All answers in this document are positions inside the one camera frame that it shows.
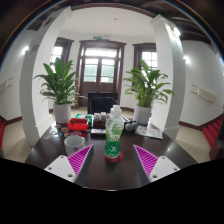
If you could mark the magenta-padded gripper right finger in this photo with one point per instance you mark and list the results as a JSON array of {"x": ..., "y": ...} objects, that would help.
[{"x": 163, "y": 167}]

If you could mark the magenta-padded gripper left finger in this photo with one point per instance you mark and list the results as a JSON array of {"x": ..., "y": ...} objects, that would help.
[{"x": 60, "y": 166}]

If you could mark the clear green-labelled drink bottle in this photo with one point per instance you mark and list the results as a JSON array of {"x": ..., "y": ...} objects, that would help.
[{"x": 114, "y": 136}]

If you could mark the white cup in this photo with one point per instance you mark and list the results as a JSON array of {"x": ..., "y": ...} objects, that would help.
[{"x": 74, "y": 146}]

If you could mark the printed paper sheet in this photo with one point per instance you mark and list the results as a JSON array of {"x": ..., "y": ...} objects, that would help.
[{"x": 150, "y": 132}]

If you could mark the round orange sticker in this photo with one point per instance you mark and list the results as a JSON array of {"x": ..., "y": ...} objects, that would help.
[{"x": 64, "y": 129}]

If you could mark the red plastic box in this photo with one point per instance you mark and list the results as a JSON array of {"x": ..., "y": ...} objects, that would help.
[{"x": 78, "y": 125}]

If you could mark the flat round red coaster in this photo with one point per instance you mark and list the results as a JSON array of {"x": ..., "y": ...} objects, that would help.
[{"x": 113, "y": 160}]

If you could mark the black flat device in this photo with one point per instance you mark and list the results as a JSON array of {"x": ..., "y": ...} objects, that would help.
[{"x": 97, "y": 131}]

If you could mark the dark grey round objects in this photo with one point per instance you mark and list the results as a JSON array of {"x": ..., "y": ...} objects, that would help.
[{"x": 129, "y": 126}]

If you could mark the green flat box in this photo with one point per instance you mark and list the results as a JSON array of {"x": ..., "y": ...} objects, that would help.
[{"x": 83, "y": 116}]

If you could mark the red carpeted staircase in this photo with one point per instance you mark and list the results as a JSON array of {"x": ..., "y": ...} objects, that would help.
[
  {"x": 2, "y": 131},
  {"x": 211, "y": 131}
]

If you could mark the brown box of white jars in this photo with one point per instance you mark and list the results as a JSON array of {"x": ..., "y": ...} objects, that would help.
[{"x": 100, "y": 120}]

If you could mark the green plant in white pot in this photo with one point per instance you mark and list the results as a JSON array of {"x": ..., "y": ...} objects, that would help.
[
  {"x": 60, "y": 85},
  {"x": 146, "y": 86}
]

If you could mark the dark wooden double door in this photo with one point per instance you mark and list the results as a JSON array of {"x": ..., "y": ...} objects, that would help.
[{"x": 100, "y": 70}]

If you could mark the dark-framed window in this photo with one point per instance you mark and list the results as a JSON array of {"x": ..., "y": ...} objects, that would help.
[
  {"x": 57, "y": 53},
  {"x": 150, "y": 56}
]

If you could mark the green exit sign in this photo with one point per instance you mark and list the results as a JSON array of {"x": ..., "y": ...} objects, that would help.
[{"x": 97, "y": 37}]

